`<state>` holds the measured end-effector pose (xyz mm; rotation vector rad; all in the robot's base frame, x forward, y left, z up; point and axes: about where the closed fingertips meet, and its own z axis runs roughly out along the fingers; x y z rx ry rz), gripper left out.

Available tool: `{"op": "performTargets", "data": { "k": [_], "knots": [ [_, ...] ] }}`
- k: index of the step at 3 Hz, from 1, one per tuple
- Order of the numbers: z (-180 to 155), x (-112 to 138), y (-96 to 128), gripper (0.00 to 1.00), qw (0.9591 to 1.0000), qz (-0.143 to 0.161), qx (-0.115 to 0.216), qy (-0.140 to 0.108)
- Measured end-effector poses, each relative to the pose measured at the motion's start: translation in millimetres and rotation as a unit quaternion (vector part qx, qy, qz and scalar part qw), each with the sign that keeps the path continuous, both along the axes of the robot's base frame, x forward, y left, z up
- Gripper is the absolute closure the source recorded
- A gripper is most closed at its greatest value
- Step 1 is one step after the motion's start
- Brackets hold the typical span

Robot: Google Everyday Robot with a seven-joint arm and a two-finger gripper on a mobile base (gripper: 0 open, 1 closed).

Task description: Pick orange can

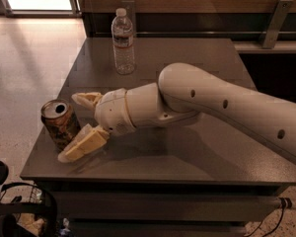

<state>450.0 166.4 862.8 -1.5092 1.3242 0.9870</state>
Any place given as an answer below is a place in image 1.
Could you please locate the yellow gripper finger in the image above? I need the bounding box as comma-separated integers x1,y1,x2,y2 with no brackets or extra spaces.
71,92,103,111
58,124,110,163

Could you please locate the white rounded gripper body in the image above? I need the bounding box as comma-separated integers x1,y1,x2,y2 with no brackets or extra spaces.
94,89,135,136

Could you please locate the orange patterned soda can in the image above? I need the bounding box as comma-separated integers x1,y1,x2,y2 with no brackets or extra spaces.
40,99,81,151

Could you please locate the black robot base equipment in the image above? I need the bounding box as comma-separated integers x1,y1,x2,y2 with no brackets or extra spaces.
0,161,57,237

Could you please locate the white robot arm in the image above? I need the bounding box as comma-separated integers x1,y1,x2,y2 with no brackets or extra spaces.
58,63,296,165

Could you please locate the clear plastic water bottle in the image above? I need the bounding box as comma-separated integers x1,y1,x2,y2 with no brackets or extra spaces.
111,8,135,75

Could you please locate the grey table drawer unit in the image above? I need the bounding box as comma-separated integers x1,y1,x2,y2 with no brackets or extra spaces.
21,38,296,237

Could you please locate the metal wall bracket left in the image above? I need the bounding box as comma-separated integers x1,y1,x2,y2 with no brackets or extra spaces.
121,0,137,36

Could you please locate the metal wall bracket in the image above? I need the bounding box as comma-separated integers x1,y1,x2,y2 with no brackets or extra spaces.
121,0,137,36
261,0,294,49

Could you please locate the black cable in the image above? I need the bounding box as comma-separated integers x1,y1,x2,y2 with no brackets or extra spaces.
245,197,293,237

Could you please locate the metal wall bracket right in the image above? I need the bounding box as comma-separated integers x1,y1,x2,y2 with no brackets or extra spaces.
261,0,294,49

